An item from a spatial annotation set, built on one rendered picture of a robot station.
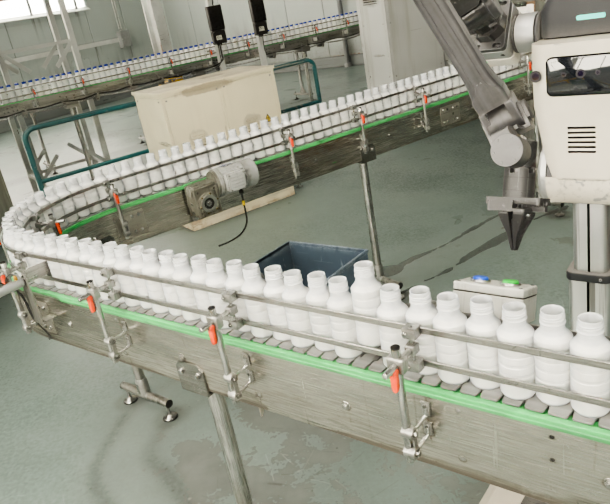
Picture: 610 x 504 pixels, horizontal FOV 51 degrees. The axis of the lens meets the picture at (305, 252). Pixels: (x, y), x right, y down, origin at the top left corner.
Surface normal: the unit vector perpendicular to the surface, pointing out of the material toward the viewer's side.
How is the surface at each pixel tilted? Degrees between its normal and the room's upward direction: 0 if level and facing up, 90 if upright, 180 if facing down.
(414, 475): 0
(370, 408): 90
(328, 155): 92
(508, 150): 70
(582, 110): 90
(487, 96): 97
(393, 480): 0
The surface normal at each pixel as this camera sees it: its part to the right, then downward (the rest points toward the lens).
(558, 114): -0.59, 0.40
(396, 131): 0.55, 0.22
